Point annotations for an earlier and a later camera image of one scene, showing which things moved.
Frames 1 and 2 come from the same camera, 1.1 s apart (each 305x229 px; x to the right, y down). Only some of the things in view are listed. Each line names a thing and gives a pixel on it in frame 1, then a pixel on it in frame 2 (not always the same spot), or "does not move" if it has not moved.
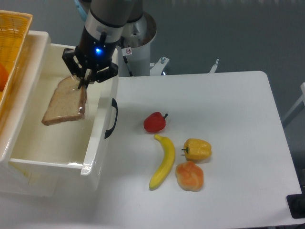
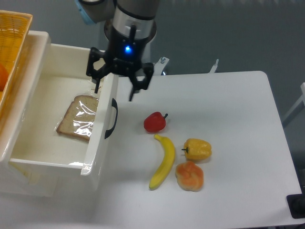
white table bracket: (157, 69) does not move
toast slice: (68, 102) → (78, 119)
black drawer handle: (114, 104) does not move
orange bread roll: (189, 176) does not move
